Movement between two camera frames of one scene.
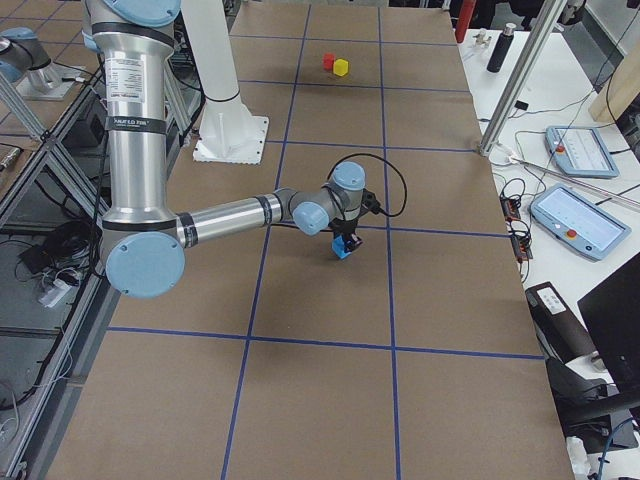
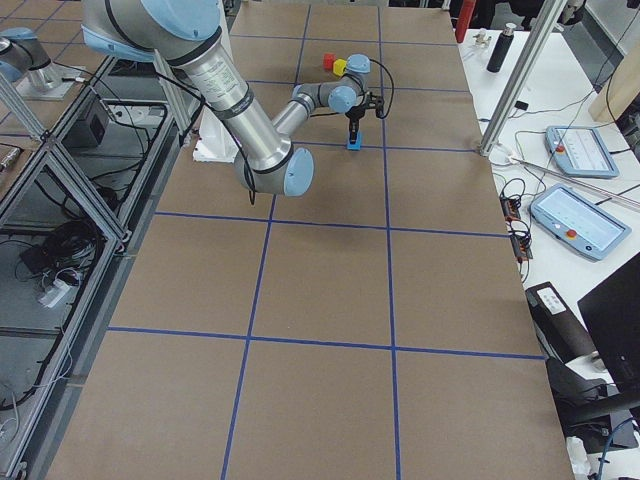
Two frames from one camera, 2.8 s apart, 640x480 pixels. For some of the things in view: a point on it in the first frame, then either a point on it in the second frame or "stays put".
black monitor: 611,311 stays put
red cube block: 327,61 stays put
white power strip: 53,295 stays put
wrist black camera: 369,202 -> 375,102
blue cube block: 338,247 -> 356,146
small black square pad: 521,105 stays put
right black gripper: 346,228 -> 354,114
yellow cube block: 340,67 stays put
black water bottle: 501,49 stays put
